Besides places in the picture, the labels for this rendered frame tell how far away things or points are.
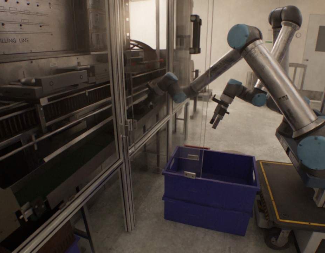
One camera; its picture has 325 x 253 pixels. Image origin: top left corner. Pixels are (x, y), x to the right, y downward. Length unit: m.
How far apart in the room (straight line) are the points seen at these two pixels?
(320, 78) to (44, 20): 5.91
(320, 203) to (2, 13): 2.04
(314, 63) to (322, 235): 5.13
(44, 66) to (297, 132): 1.34
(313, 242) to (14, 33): 1.99
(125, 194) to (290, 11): 1.49
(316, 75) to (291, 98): 5.25
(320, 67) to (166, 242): 5.59
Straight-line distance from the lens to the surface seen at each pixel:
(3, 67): 1.20
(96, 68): 1.18
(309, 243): 1.45
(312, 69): 6.16
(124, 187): 1.27
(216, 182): 1.28
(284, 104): 0.97
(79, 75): 1.08
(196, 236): 1.53
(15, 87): 1.00
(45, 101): 0.91
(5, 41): 1.30
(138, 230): 1.55
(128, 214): 1.42
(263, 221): 1.58
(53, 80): 0.97
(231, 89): 1.43
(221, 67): 1.28
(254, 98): 1.37
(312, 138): 0.93
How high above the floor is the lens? 1.17
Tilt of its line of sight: 21 degrees down
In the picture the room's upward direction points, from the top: straight up
